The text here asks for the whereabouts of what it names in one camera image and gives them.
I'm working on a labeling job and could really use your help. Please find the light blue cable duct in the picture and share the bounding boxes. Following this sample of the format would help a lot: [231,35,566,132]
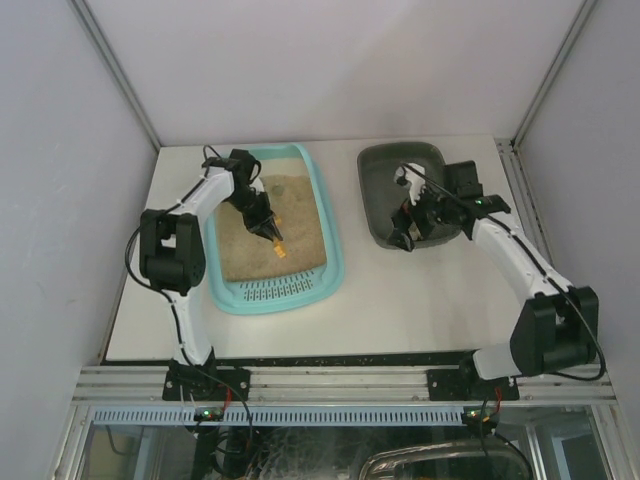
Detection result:
[93,405,464,427]

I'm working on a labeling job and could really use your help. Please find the black left camera cable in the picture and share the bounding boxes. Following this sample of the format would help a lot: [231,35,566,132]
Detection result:
[124,144,221,351]

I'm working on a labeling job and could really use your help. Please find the beige cat litter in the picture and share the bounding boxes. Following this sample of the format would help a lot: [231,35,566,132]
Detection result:
[215,175,326,282]

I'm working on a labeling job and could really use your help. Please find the dark grey plastic tub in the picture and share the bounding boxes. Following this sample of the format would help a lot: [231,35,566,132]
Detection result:
[357,141,445,250]

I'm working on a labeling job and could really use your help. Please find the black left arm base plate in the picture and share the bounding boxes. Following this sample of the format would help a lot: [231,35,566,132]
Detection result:
[162,360,251,402]

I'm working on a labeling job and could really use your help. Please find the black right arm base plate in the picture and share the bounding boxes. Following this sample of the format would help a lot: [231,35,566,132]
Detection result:
[427,355,520,401]

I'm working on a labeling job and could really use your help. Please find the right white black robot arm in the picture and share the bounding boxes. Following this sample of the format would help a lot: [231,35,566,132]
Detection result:
[387,161,607,382]

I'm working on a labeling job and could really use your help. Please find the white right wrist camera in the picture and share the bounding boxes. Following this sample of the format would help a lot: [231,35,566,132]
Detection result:
[394,163,426,206]

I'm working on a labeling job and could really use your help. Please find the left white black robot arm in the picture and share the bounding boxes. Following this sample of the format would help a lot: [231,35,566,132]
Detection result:
[133,145,286,367]

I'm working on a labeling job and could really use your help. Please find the orange litter scoop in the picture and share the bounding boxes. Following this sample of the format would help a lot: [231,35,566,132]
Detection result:
[273,215,287,259]

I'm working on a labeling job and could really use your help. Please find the light blue litter box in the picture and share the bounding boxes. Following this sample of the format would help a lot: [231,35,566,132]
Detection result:
[205,143,345,315]

